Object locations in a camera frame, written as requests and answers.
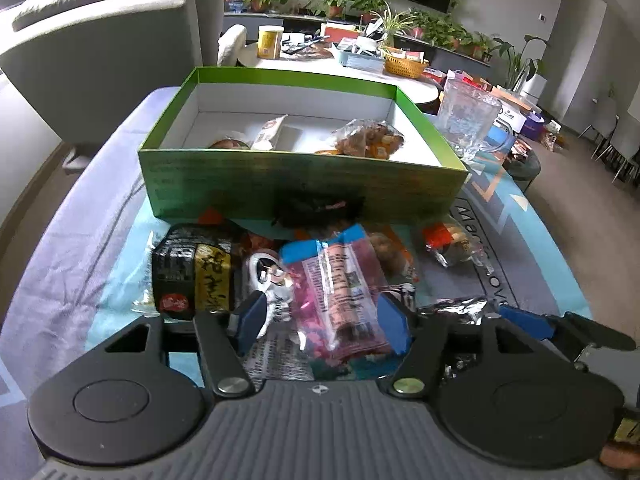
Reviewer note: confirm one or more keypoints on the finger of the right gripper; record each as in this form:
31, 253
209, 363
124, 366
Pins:
537, 326

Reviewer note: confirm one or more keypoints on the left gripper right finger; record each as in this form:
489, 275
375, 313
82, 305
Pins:
419, 340

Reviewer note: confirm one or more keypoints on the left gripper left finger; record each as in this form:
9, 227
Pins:
223, 339

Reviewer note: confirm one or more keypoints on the pink clear snack packet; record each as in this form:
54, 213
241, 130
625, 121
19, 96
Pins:
336, 283

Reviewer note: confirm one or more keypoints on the small red clear snack packet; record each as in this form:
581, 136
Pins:
450, 243

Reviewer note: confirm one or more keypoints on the orange nut snack bag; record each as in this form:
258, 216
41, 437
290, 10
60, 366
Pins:
394, 257

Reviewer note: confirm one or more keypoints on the silver foil snack packet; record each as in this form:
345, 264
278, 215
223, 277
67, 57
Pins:
466, 310

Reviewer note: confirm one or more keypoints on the blue patterned table cloth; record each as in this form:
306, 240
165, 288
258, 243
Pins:
529, 271

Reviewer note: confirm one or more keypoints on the white cartoon snack packet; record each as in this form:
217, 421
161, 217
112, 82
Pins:
264, 271

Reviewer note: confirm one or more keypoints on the black yellow snack packet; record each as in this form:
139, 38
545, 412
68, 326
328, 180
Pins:
195, 269

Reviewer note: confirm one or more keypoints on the green cardboard box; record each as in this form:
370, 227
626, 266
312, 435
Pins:
198, 155

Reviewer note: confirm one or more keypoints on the white snack packet in box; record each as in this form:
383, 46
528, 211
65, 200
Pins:
268, 136

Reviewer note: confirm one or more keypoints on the white blue carton box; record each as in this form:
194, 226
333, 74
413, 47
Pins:
512, 115

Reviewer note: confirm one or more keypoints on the clear glass mug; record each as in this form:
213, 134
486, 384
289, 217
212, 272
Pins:
468, 118

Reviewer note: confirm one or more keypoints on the round white coffee table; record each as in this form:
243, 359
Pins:
420, 92

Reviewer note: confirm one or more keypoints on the woven yellow basket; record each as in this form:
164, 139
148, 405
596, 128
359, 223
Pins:
404, 67

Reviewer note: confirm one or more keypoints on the blue plastic tray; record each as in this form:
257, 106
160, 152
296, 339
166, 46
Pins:
361, 61

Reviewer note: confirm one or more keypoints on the yellow tin can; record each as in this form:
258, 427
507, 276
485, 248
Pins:
269, 41

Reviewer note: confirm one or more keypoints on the spider plant in pot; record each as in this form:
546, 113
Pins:
393, 23

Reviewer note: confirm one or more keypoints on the grey armchair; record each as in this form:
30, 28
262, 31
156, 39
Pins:
84, 65

